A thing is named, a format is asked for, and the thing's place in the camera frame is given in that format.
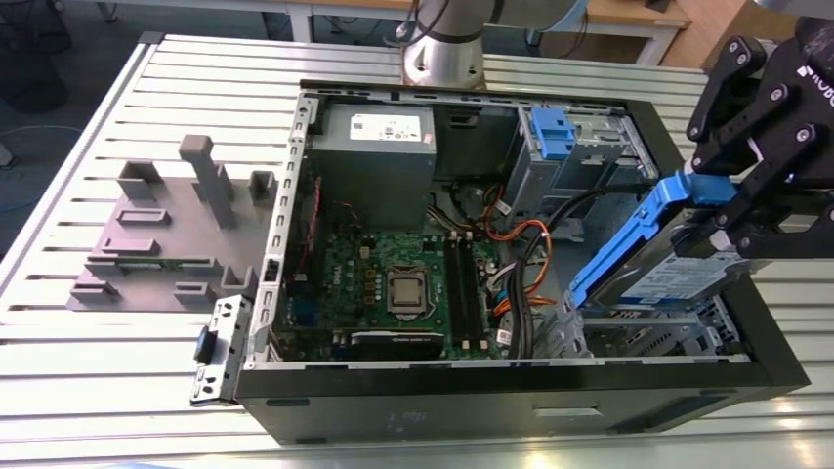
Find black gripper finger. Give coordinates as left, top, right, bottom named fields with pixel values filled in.
left=712, top=121, right=834, bottom=260
left=684, top=34, right=795, bottom=180

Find hard disk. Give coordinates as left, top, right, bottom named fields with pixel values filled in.
left=563, top=173, right=757, bottom=312

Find metal disk bay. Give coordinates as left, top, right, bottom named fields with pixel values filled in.
left=532, top=297, right=744, bottom=361

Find wooden cabinet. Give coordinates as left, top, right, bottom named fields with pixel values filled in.
left=660, top=0, right=834, bottom=129

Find metal optical drive cage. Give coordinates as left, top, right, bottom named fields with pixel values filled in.
left=504, top=103, right=657, bottom=224

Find blue drive latch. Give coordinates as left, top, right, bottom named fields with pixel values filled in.
left=528, top=106, right=579, bottom=160

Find black RAM slot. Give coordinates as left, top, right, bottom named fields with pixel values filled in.
left=444, top=232, right=474, bottom=351

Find CPU socket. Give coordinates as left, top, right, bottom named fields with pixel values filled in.
left=381, top=263, right=433, bottom=322

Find silver CPU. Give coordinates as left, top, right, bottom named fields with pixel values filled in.
left=389, top=278, right=424, bottom=308

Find grey power supply unit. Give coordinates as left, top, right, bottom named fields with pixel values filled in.
left=304, top=102, right=438, bottom=235

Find black PC case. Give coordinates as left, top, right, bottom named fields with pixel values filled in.
left=232, top=77, right=812, bottom=447

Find black graphics card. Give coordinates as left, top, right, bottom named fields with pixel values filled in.
left=346, top=329, right=449, bottom=362

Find green motherboard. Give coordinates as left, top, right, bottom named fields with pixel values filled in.
left=277, top=230, right=517, bottom=363

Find hinged metal slot retainer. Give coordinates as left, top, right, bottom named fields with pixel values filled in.
left=188, top=292, right=253, bottom=407

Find grey parts rack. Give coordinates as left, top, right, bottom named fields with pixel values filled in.
left=67, top=134, right=282, bottom=314

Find green RAM stick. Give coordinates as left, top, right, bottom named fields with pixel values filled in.
left=113, top=258, right=217, bottom=274

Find wooden desk white frame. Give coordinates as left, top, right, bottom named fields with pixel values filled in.
left=285, top=0, right=693, bottom=67

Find orange yellow power wires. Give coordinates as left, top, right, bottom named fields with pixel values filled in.
left=488, top=219, right=556, bottom=323

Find black cable bundle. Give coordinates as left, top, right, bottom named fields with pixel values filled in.
left=505, top=181, right=656, bottom=361

